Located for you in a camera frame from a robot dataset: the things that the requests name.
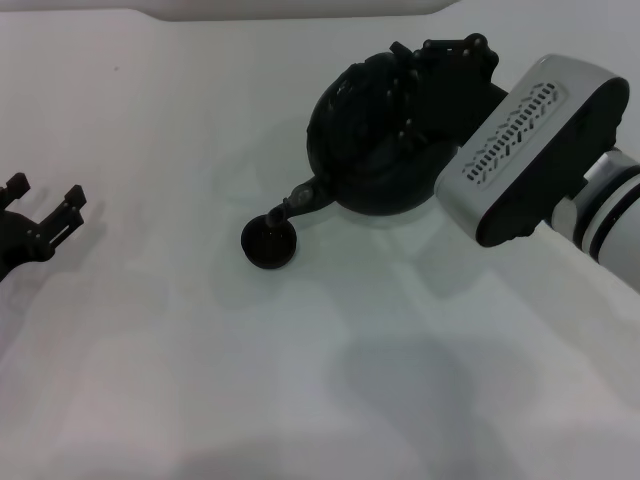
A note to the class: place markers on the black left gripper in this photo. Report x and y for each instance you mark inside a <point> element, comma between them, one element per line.
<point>20,240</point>

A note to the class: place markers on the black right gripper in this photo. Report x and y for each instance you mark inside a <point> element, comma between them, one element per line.
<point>460,90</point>

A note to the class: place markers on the black round teapot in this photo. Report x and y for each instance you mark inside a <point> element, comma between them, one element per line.
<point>350,165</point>

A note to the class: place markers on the small dark teacup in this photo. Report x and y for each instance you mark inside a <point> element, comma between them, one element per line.
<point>270,247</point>

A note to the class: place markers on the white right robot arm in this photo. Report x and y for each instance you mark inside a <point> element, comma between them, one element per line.
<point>620,215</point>

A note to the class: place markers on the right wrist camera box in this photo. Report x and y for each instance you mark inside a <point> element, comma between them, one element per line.
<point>530,150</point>

